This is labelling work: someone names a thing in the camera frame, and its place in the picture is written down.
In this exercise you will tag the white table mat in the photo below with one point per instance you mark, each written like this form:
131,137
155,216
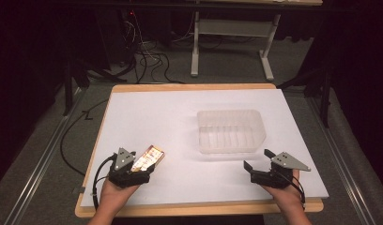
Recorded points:
180,131

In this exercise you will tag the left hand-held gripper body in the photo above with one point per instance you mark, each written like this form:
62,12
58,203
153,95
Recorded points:
124,175

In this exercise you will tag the white metal desk frame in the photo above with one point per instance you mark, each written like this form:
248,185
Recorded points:
233,28

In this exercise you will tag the person's right hand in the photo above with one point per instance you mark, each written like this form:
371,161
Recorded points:
285,195

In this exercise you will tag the metal floor rail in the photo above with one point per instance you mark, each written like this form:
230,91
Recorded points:
44,156
336,156

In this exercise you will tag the person's left hand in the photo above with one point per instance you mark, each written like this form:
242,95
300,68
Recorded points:
116,195

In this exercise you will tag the shiny gold snack packet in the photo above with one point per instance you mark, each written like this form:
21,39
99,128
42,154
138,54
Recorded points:
148,158

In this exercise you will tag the clear plastic container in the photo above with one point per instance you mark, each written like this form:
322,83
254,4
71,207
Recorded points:
230,131

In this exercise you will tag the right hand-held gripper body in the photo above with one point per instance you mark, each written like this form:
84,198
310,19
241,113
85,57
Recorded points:
275,176

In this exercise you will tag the black metal stand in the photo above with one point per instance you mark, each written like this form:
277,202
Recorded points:
67,84
324,93

